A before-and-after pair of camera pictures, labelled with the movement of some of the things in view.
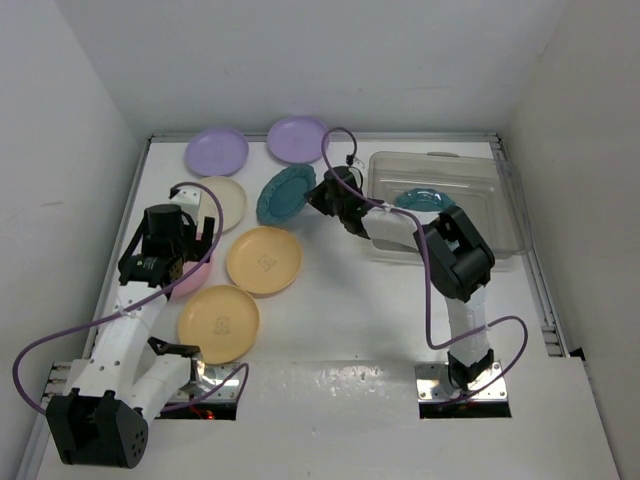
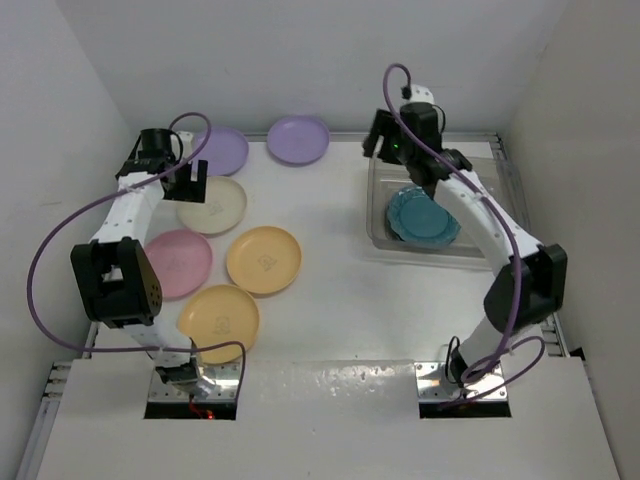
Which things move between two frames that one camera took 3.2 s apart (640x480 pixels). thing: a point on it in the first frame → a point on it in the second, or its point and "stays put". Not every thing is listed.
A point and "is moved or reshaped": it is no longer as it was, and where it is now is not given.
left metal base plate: (211, 375) stays put
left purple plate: (217, 152) stays put
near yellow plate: (222, 321) stays put
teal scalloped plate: (284, 192) is moved or reshaped
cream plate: (233, 202) stays put
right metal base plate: (434, 385) stays put
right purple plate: (297, 140) stays put
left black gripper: (196, 247) → (190, 187)
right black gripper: (316, 197) → (381, 126)
